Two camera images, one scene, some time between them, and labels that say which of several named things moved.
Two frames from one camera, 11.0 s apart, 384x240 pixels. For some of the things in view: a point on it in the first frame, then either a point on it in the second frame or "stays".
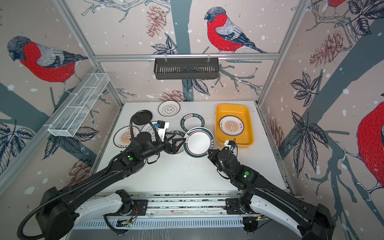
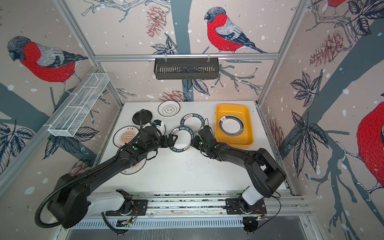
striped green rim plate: (199, 141) → (231, 125)
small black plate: (140, 119) stays
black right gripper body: (216, 159) → (203, 146)
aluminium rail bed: (182, 205) stays
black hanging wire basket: (186, 68) stays
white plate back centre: (169, 108) stays
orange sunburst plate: (121, 138) stays
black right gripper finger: (211, 152) → (195, 142)
